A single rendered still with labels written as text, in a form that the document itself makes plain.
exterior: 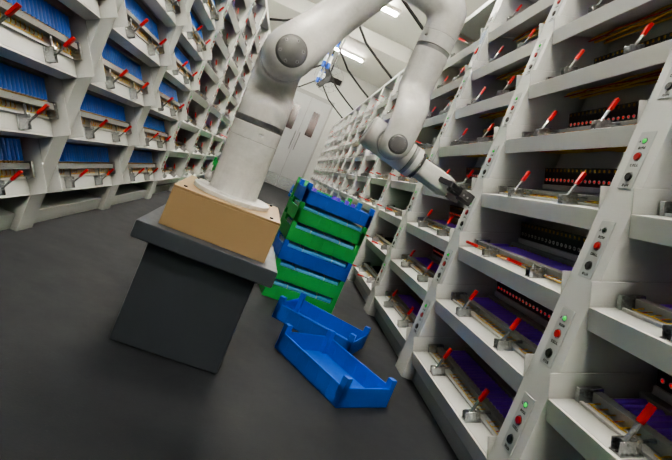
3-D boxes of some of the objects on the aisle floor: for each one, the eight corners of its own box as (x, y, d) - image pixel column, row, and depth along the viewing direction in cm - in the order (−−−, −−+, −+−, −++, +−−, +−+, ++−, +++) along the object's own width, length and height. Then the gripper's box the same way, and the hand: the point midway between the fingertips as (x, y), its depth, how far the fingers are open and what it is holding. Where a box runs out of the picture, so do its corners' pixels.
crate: (261, 294, 190) (269, 276, 190) (257, 280, 210) (264, 263, 210) (329, 318, 199) (337, 300, 198) (319, 301, 218) (326, 285, 218)
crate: (273, 347, 142) (284, 322, 142) (323, 352, 156) (332, 329, 155) (335, 408, 120) (348, 378, 120) (386, 407, 133) (397, 381, 133)
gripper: (431, 150, 118) (486, 190, 121) (413, 152, 136) (461, 187, 138) (414, 175, 119) (469, 215, 121) (397, 174, 136) (446, 209, 138)
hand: (462, 198), depth 129 cm, fingers open, 8 cm apart
